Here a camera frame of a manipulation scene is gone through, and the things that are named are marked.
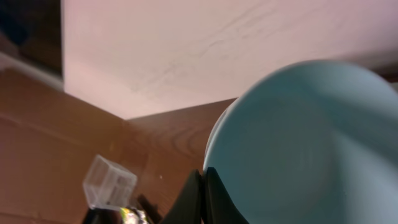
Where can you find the light blue bowl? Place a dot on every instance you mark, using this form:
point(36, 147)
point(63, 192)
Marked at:
point(314, 142)

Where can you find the clear plastic bin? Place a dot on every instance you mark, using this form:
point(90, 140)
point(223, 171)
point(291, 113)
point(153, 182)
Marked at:
point(108, 185)

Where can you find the crumpled yellow snack wrapper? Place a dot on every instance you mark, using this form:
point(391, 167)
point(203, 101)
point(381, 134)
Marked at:
point(133, 216)

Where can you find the brown serving tray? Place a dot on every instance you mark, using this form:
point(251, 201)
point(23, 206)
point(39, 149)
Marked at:
point(102, 216)

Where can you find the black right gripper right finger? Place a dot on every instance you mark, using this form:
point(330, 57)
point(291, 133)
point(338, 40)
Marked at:
point(217, 206)

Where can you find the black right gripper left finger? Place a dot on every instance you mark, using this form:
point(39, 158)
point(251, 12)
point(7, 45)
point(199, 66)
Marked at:
point(187, 207)

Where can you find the brown cardboard box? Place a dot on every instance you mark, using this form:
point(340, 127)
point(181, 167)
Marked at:
point(48, 141)

